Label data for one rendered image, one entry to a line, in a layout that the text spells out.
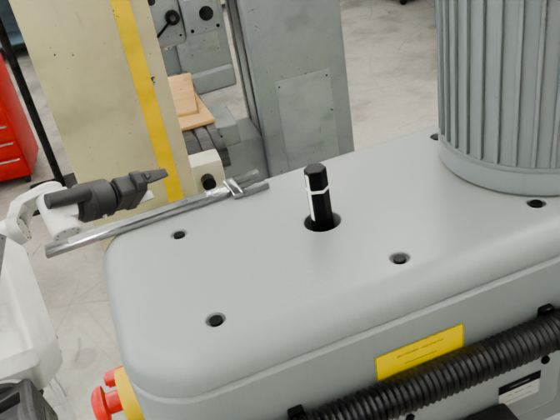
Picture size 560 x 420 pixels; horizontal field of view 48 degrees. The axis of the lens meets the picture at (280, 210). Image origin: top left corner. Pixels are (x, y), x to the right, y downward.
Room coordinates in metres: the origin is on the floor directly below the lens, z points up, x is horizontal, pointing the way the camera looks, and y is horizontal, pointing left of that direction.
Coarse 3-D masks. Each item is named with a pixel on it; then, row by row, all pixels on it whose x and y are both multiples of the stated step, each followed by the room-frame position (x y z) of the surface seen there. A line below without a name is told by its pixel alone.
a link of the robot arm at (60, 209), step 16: (48, 192) 1.22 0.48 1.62; (64, 192) 1.19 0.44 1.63; (80, 192) 1.21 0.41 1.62; (48, 208) 1.17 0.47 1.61; (64, 208) 1.19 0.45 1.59; (80, 208) 1.22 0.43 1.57; (96, 208) 1.22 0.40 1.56; (48, 224) 1.17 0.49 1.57; (64, 224) 1.16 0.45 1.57; (80, 224) 1.19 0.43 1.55
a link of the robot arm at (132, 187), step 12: (96, 180) 1.29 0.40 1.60; (120, 180) 1.29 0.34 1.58; (132, 180) 1.30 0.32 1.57; (144, 180) 1.30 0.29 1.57; (96, 192) 1.24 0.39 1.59; (108, 192) 1.26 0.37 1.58; (120, 192) 1.27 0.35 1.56; (132, 192) 1.28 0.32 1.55; (144, 192) 1.30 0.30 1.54; (108, 204) 1.24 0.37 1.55; (120, 204) 1.28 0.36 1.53; (132, 204) 1.31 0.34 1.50; (108, 216) 1.25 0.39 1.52
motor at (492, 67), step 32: (448, 0) 0.58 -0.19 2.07; (480, 0) 0.53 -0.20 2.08; (512, 0) 0.52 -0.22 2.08; (544, 0) 0.50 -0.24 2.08; (448, 32) 0.58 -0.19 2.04; (480, 32) 0.53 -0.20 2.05; (512, 32) 0.51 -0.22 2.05; (544, 32) 0.50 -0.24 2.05; (448, 64) 0.58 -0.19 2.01; (480, 64) 0.53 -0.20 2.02; (512, 64) 0.51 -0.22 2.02; (544, 64) 0.50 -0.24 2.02; (448, 96) 0.58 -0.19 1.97; (480, 96) 0.53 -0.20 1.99; (512, 96) 0.51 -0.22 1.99; (544, 96) 0.50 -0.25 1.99; (448, 128) 0.58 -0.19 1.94; (480, 128) 0.53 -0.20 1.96; (512, 128) 0.51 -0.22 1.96; (544, 128) 0.50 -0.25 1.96; (448, 160) 0.57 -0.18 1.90; (480, 160) 0.53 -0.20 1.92; (512, 160) 0.51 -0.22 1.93; (544, 160) 0.50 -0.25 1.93; (512, 192) 0.51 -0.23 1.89; (544, 192) 0.49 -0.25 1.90
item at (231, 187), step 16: (240, 176) 0.63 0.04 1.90; (256, 176) 0.63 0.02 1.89; (208, 192) 0.61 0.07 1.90; (224, 192) 0.60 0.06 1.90; (240, 192) 0.60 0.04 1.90; (256, 192) 0.60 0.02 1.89; (160, 208) 0.59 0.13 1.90; (176, 208) 0.59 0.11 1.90; (192, 208) 0.59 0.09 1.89; (112, 224) 0.58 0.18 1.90; (128, 224) 0.57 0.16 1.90; (144, 224) 0.57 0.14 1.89; (64, 240) 0.56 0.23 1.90; (80, 240) 0.56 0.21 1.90; (96, 240) 0.56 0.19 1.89; (48, 256) 0.55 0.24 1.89
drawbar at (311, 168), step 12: (312, 168) 0.52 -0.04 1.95; (324, 168) 0.52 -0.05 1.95; (312, 180) 0.52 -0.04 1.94; (324, 180) 0.52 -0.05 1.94; (324, 192) 0.52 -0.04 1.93; (312, 204) 0.52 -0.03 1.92; (324, 204) 0.51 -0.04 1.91; (324, 216) 0.51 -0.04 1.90; (312, 228) 0.52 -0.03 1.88; (324, 228) 0.51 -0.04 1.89
